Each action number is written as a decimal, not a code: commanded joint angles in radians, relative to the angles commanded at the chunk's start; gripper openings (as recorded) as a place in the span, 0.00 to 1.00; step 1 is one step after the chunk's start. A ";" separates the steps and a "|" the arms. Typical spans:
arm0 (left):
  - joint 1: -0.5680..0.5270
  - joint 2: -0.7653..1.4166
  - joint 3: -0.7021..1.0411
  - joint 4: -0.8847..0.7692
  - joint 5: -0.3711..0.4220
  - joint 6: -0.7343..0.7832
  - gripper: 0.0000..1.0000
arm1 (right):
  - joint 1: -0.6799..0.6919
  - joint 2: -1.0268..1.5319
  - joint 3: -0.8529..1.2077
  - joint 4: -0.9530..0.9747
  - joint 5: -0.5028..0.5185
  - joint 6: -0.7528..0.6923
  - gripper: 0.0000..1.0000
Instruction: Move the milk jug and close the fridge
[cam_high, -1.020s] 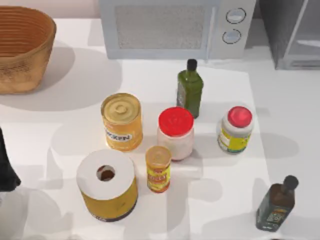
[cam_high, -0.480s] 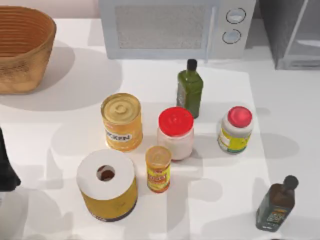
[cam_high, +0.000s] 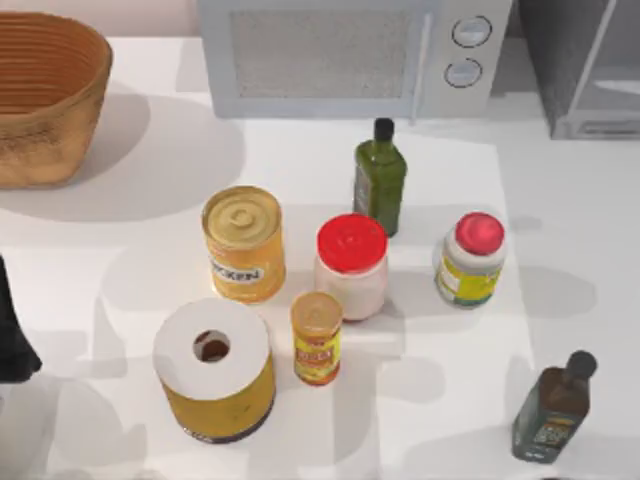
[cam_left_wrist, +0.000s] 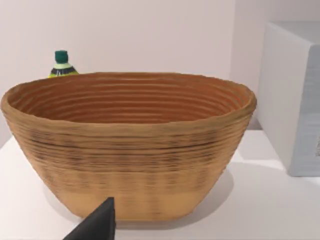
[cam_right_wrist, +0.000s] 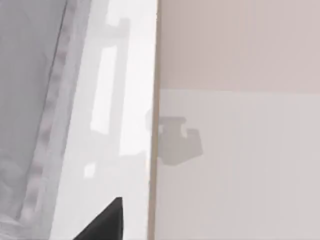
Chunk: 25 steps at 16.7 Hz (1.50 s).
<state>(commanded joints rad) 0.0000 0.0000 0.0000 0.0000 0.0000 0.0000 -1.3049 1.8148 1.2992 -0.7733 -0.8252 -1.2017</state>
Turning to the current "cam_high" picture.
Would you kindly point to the white jar red lid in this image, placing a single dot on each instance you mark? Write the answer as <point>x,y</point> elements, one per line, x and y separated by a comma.
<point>351,270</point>

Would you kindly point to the large yellow can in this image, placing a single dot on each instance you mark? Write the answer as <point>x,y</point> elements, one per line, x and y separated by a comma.
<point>244,245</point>

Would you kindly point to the green bottle black cap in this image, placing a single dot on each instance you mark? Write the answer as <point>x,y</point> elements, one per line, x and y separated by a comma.
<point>380,180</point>

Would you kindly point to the small yellow can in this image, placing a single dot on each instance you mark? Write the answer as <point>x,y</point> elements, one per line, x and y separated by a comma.
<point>316,345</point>

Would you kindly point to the yellow white bottle red cap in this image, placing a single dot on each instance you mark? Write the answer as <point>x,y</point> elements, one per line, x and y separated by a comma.
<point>470,262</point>

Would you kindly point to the yellow paper roll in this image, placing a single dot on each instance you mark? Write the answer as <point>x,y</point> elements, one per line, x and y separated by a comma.
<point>215,370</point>

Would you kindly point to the pale microwave oven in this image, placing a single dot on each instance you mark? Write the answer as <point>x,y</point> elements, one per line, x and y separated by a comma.
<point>345,55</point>

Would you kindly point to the microwave knob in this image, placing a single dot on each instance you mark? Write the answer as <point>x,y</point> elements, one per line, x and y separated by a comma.
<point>463,72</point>
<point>472,29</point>

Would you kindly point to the dark brown bottle black cap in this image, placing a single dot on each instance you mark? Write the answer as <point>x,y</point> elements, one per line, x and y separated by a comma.
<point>552,410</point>

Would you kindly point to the brown woven basket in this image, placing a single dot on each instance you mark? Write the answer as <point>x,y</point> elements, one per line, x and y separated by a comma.
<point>45,105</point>

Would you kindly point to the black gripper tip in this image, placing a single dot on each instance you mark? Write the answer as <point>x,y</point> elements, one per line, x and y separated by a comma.
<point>15,335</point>

